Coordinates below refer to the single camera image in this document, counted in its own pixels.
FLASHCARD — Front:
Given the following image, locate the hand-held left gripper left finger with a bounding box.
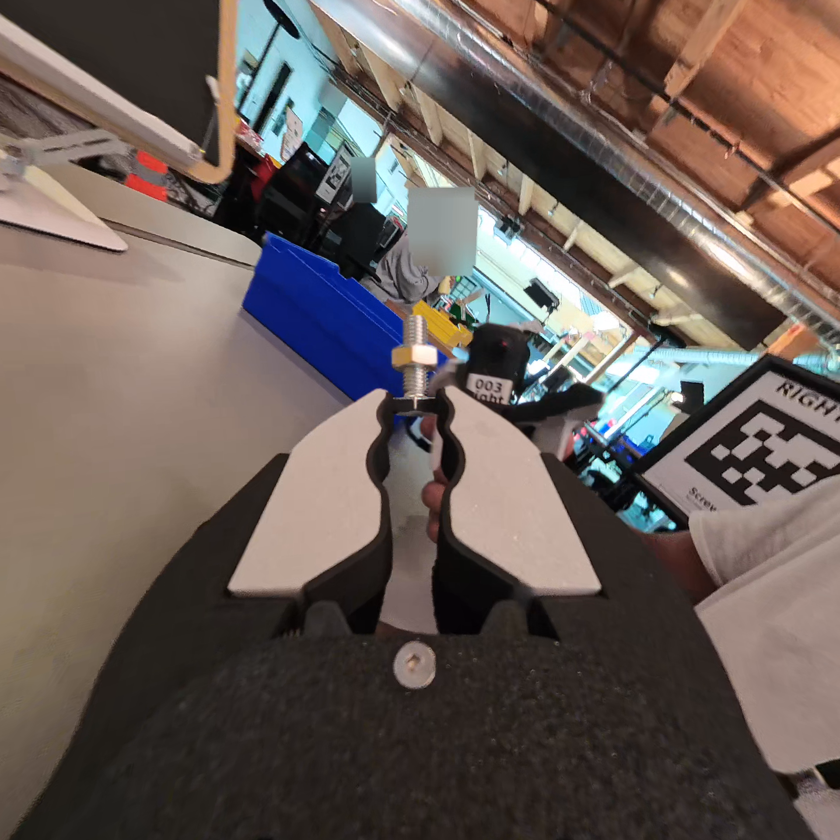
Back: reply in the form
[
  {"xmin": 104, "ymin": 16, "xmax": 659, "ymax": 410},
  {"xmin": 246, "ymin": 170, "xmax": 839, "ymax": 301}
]
[{"xmin": 227, "ymin": 388, "xmax": 395, "ymax": 634}]

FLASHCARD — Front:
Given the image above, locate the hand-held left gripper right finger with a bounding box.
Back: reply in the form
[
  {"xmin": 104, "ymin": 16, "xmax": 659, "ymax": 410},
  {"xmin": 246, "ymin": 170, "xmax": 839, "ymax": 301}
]
[{"xmin": 430, "ymin": 386, "xmax": 602, "ymax": 634}]

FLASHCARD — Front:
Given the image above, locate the silver hex bolt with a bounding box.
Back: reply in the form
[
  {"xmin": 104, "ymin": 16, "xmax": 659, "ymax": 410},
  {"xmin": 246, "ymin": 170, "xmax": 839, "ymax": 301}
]
[{"xmin": 392, "ymin": 315, "xmax": 439, "ymax": 416}]

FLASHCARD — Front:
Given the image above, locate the grey desk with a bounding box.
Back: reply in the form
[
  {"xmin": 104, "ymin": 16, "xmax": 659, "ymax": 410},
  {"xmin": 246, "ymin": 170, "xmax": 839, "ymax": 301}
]
[
  {"xmin": 0, "ymin": 222, "xmax": 437, "ymax": 824},
  {"xmin": 62, "ymin": 164, "xmax": 265, "ymax": 268}
]

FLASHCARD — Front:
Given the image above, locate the person's right hand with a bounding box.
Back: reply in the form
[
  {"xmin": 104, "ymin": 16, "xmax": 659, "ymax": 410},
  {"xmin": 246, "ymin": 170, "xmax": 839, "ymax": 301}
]
[{"xmin": 420, "ymin": 478, "xmax": 454, "ymax": 544}]

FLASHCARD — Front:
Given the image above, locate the yellow plastic bin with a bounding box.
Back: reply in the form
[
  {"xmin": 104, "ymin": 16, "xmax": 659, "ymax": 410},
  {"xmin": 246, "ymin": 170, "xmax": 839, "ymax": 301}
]
[{"xmin": 412, "ymin": 301, "xmax": 475, "ymax": 349}]

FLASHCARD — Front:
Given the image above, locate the blue plastic bin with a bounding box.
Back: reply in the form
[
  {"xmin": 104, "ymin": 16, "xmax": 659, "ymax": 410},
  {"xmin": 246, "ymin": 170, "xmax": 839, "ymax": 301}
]
[{"xmin": 242, "ymin": 231, "xmax": 455, "ymax": 403}]

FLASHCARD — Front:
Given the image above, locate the marker poster on stand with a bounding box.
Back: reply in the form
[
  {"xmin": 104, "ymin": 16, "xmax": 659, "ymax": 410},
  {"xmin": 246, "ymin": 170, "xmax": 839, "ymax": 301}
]
[{"xmin": 314, "ymin": 144, "xmax": 355, "ymax": 202}]

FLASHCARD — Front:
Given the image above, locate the framed marker poster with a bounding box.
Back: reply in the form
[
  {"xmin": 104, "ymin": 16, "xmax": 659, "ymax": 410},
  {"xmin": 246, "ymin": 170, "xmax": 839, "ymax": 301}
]
[{"xmin": 633, "ymin": 354, "xmax": 840, "ymax": 531}]

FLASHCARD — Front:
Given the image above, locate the person's white shirt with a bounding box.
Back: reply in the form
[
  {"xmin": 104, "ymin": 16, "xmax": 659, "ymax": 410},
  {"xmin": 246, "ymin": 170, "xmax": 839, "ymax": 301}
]
[{"xmin": 689, "ymin": 474, "xmax": 840, "ymax": 777}]

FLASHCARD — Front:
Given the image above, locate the orange traffic cone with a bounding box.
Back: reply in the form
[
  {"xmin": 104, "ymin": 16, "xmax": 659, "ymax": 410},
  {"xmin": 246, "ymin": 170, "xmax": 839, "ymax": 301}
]
[{"xmin": 123, "ymin": 150, "xmax": 172, "ymax": 202}]

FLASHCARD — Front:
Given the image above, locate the white screen stand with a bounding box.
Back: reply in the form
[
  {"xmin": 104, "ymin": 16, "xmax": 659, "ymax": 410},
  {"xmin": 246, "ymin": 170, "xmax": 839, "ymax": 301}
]
[{"xmin": 0, "ymin": 14, "xmax": 201, "ymax": 253}]

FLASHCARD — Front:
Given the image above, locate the silver air duct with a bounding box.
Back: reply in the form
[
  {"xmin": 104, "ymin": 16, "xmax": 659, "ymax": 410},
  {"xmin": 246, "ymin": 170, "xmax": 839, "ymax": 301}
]
[{"xmin": 387, "ymin": 0, "xmax": 840, "ymax": 332}]

